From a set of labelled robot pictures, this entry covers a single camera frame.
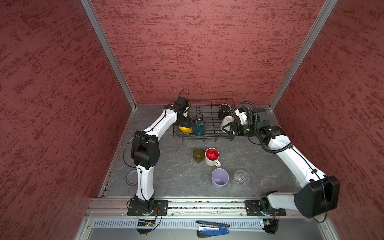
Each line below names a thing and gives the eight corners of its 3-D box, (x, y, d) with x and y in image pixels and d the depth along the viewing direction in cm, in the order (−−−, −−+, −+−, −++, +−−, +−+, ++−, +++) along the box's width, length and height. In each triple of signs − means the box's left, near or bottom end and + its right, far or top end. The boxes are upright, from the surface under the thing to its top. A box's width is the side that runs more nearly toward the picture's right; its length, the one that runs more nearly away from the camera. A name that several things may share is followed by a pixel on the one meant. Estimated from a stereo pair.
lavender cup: (211, 191, 81) (214, 184, 71) (210, 176, 87) (212, 168, 77) (226, 191, 81) (230, 185, 71) (224, 176, 87) (228, 168, 77)
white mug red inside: (204, 168, 90) (205, 163, 83) (204, 153, 96) (205, 147, 90) (218, 168, 90) (220, 163, 83) (217, 153, 96) (219, 147, 90)
